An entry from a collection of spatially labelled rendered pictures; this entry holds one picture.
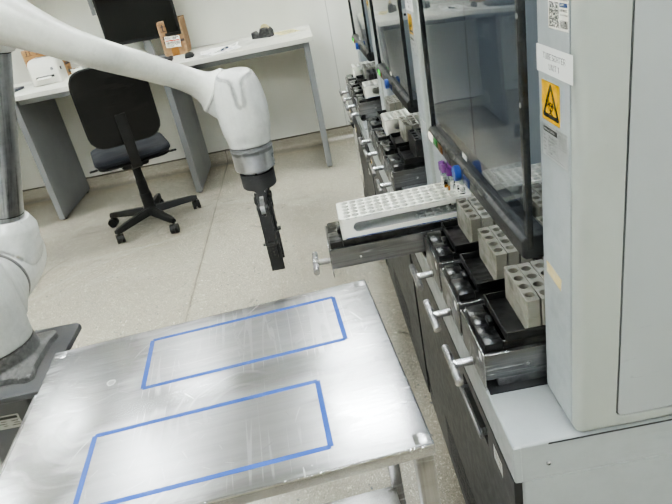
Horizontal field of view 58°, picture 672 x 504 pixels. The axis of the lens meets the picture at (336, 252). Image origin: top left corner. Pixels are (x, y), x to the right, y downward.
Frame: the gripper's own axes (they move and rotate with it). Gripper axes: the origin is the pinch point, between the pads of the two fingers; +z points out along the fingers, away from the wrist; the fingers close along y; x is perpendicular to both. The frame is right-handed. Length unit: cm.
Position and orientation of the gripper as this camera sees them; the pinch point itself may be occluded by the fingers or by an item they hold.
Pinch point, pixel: (276, 251)
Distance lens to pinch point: 140.2
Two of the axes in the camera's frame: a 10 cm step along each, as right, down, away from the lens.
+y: -0.8, -4.4, 8.9
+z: 1.7, 8.8, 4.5
